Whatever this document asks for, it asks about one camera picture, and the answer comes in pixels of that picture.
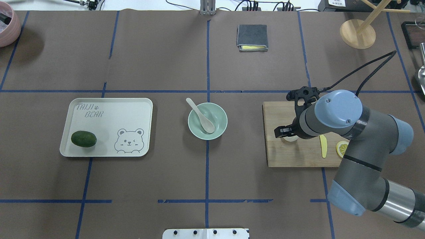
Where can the metal scoop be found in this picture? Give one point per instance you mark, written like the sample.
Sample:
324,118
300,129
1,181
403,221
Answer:
421,72

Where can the green ceramic bowl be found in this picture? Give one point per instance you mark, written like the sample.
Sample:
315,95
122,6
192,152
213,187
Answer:
215,114

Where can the wooden cutting board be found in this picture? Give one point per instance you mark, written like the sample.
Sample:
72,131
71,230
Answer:
299,153

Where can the metal post bracket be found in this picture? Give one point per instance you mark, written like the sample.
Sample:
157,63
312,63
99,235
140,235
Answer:
207,7

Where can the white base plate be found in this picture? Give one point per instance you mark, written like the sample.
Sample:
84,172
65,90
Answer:
207,233

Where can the white ceramic spoon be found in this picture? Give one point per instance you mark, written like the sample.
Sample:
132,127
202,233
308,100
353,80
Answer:
205,122

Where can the dark picture frame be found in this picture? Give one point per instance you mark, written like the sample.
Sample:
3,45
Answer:
414,33

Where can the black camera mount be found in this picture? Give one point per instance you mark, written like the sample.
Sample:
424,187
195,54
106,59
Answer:
303,98

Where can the wooden mug stand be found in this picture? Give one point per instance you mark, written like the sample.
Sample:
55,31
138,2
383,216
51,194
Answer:
360,34

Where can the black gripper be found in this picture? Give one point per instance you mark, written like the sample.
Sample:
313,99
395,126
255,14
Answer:
295,130

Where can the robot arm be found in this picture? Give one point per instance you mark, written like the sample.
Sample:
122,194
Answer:
373,136

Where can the lower lemon slice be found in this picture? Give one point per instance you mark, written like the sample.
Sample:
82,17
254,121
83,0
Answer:
341,148

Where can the pink pot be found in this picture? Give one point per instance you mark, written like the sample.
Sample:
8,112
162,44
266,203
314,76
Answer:
10,25

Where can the cream bear tray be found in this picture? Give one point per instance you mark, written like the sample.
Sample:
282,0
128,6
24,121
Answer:
122,126

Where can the yellow plastic knife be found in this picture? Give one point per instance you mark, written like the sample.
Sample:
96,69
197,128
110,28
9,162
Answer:
324,146

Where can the folded grey cloth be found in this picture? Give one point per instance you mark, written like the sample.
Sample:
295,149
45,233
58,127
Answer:
252,38

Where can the green avocado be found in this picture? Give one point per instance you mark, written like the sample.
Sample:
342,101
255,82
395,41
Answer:
84,139

